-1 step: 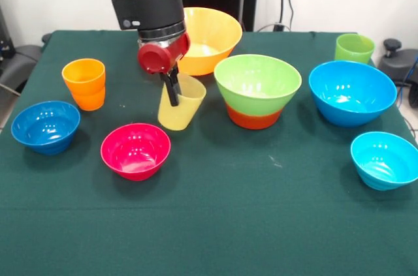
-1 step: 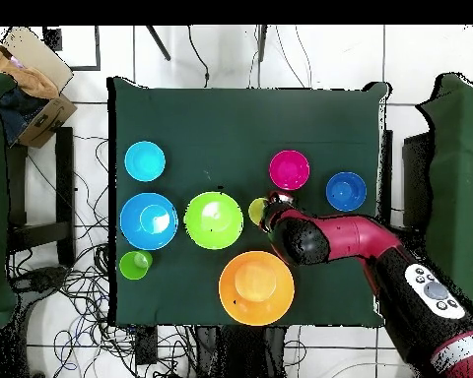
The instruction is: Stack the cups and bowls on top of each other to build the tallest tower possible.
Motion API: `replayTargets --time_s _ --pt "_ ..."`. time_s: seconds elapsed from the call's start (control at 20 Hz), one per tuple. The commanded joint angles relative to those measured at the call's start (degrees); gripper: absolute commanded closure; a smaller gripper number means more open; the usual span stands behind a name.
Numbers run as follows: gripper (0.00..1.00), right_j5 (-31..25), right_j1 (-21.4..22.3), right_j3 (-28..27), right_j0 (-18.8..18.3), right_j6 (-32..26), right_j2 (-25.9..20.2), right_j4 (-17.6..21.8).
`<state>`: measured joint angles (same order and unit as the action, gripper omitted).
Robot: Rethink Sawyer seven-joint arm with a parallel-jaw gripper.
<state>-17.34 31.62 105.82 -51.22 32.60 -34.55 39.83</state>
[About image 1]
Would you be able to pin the small light blue bowl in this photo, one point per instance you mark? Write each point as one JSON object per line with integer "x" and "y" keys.
{"x": 382, "y": 171}

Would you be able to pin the dark green tablecloth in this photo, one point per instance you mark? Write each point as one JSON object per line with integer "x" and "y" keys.
{"x": 209, "y": 207}

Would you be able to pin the large yellow-orange bowl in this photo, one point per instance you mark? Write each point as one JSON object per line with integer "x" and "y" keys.
{"x": 215, "y": 34}

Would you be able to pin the pink bowl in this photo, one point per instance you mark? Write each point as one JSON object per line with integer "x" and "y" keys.
{"x": 135, "y": 165}

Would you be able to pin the yellow cup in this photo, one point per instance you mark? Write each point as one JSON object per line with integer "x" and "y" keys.
{"x": 183, "y": 116}

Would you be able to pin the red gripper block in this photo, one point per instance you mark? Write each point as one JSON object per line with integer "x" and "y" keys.
{"x": 156, "y": 59}

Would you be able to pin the green bowl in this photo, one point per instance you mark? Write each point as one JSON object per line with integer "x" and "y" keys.
{"x": 258, "y": 100}

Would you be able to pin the small dark blue bowl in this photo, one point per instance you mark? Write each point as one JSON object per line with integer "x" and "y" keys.
{"x": 45, "y": 135}

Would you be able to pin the green cup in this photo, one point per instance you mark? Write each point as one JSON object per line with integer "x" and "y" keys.
{"x": 354, "y": 52}

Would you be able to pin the large blue bowl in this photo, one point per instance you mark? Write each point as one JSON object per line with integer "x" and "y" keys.
{"x": 352, "y": 109}

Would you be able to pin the red-orange bowl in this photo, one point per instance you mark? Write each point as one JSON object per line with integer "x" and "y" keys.
{"x": 254, "y": 122}

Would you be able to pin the orange cup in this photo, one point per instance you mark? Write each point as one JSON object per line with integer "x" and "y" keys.
{"x": 85, "y": 90}

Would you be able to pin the black chair base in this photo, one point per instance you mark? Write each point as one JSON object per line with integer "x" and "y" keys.
{"x": 396, "y": 64}

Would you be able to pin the grey chair base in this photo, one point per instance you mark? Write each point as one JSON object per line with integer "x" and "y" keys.
{"x": 19, "y": 60}

